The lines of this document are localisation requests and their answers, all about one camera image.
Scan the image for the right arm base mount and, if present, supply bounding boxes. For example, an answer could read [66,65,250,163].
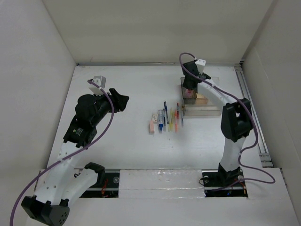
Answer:
[199,168,248,198]

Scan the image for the red gel pen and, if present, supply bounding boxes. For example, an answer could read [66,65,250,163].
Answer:
[176,102,179,120]

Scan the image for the yellow highlighter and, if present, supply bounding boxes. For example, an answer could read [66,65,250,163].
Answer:
[168,108,174,132]

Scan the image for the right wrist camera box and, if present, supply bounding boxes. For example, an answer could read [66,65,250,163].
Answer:
[195,59,206,74]

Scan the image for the blue gel pen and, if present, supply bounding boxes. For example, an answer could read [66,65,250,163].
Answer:
[164,101,169,124]

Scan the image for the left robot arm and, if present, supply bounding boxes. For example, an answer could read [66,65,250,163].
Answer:
[21,88,129,226]

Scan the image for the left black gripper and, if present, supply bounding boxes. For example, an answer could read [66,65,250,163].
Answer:
[91,88,128,126]

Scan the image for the pink correction tape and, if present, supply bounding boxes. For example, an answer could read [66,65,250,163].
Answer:
[149,120,155,134]

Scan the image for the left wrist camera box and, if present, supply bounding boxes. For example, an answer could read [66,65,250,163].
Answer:
[88,76,106,96]

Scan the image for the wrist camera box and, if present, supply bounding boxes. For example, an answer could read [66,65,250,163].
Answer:
[88,76,106,96]
[195,59,206,74]

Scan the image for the transparent desk organizer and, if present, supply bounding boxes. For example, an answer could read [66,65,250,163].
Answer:
[181,77,222,117]

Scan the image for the aluminium rail right side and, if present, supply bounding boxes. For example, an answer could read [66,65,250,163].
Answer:
[234,64,274,168]

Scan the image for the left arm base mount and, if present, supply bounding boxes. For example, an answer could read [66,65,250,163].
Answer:
[81,169,120,198]

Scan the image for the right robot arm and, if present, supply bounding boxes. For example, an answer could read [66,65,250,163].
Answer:
[181,60,253,187]

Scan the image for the black gel pen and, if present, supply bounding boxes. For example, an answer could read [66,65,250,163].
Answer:
[162,109,166,127]

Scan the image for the clear glue bottle blue cap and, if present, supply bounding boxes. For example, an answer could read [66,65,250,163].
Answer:
[158,109,163,133]

